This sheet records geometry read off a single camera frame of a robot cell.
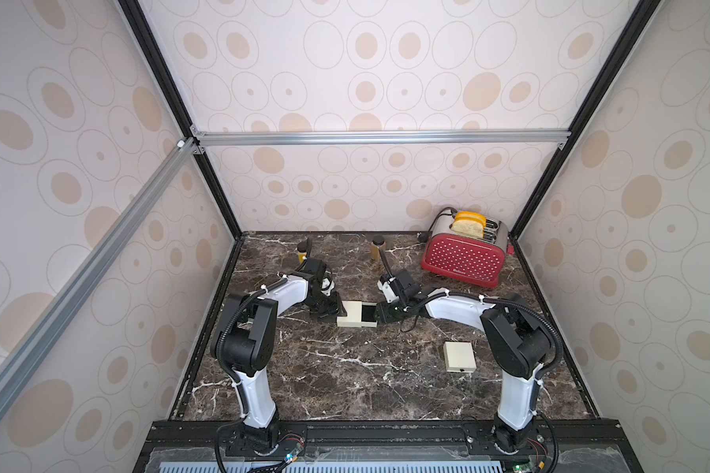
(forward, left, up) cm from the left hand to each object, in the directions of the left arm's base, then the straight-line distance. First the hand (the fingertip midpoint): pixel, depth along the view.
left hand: (346, 311), depth 93 cm
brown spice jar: (+25, -10, +4) cm, 28 cm away
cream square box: (-15, -33, 0) cm, 36 cm away
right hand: (-2, -10, -2) cm, 10 cm away
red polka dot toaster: (+16, -39, +8) cm, 43 cm away
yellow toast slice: (+25, -40, +18) cm, 51 cm away
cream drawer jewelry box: (-1, -4, 0) cm, 4 cm away
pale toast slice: (+22, -39, +16) cm, 48 cm away
